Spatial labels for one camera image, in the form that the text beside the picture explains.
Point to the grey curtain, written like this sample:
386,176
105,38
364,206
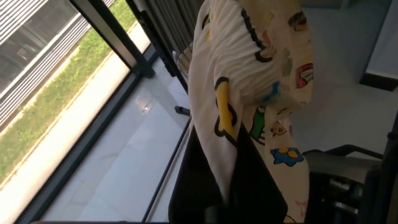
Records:
174,18

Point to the black clothes rack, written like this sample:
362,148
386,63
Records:
182,111

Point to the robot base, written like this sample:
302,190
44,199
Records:
335,168

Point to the cream printed garment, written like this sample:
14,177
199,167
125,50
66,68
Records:
242,62

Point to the window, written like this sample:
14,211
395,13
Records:
46,93

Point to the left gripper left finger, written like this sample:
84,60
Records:
196,193

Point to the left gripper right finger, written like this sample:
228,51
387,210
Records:
255,193

